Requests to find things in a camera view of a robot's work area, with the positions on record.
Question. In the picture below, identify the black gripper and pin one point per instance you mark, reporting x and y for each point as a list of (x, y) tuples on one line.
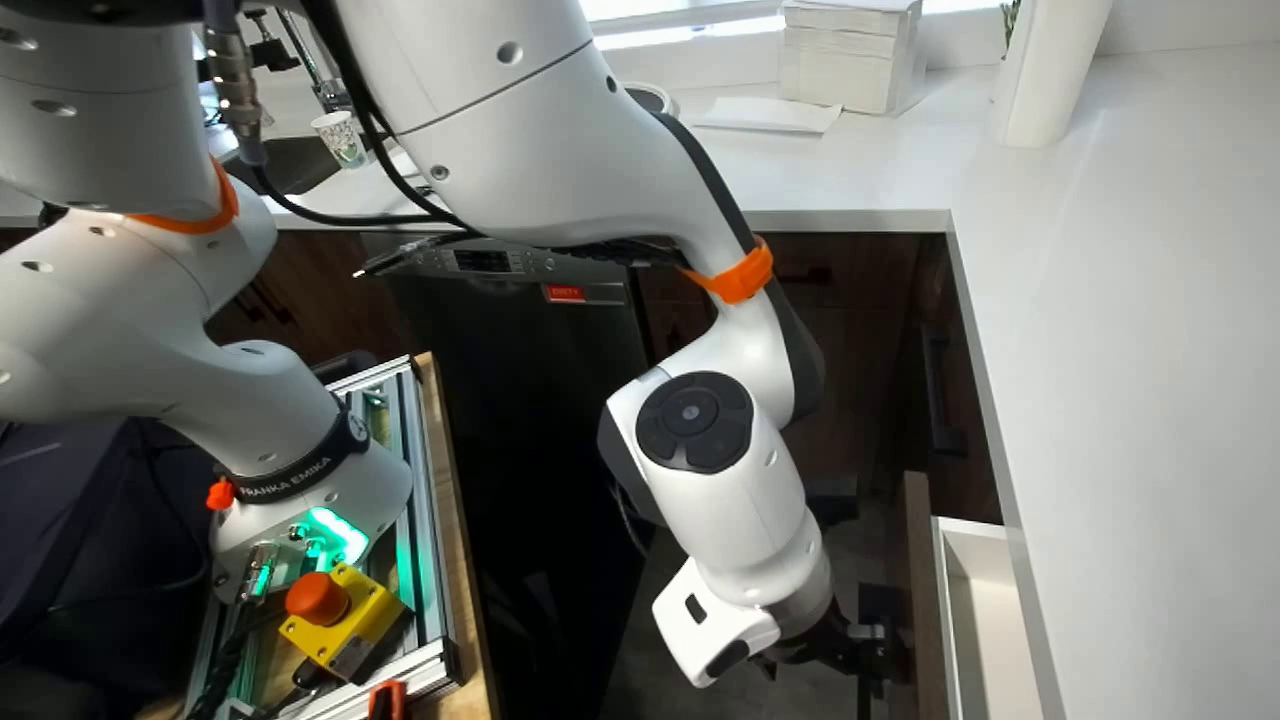
[(841, 643)]

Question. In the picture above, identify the wood drawer with white interior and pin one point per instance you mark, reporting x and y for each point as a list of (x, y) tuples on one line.
[(986, 624)]

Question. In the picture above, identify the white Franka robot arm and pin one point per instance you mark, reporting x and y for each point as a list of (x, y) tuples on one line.
[(534, 134)]

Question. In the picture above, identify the wooden cart top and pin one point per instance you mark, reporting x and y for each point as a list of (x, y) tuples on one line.
[(461, 563)]

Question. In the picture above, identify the red clamp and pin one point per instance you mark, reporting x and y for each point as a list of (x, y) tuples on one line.
[(387, 703)]

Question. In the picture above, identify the yellow emergency stop red button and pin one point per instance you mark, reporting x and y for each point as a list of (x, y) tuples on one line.
[(345, 628)]

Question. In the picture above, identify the flat white napkin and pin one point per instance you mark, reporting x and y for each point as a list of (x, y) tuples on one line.
[(760, 114)]

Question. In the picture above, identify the white napkin dispenser box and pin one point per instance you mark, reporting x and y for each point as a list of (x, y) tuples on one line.
[(855, 55)]

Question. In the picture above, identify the white paper towel roll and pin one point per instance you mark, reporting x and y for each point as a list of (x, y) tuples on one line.
[(1055, 66)]

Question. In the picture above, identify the white paper cup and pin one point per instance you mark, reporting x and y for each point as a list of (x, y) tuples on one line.
[(343, 134)]

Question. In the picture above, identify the dark kitchen sink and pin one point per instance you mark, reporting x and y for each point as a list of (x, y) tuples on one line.
[(293, 163)]

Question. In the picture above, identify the dark blue fabric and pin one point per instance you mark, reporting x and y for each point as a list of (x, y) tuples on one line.
[(83, 563)]

